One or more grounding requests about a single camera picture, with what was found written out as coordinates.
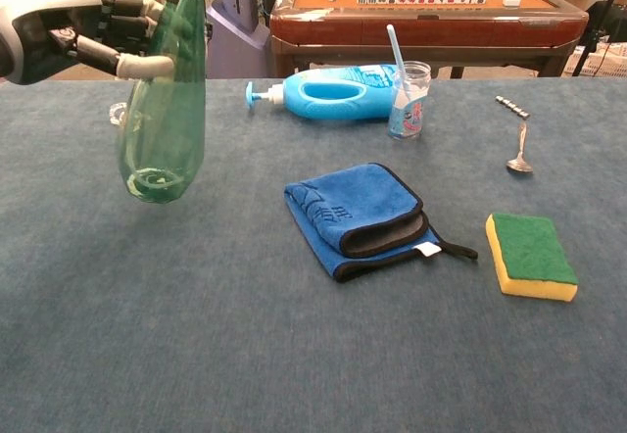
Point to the blue folded microfiber cloth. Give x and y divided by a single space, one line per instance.
362 198

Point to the purple robot base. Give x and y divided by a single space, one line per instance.
235 46

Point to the single white mahjong tile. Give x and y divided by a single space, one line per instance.
512 2

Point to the blue table cover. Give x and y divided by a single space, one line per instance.
245 354

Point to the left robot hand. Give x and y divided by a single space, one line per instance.
29 12

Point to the yellow green scrub sponge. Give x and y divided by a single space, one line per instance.
531 247

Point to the green transparent spray bottle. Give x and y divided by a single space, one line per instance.
166 134

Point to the light blue plastic stick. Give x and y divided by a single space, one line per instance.
394 43

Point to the bent metal spoon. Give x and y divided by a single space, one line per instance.
520 163

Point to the clear crystal ornament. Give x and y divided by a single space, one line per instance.
115 112

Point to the brown mahjong table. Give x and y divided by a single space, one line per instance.
441 31

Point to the blue detergent pump bottle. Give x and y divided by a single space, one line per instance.
338 110

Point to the clear glass jar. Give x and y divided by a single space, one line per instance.
409 122

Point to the white plastic crate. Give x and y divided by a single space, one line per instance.
610 63

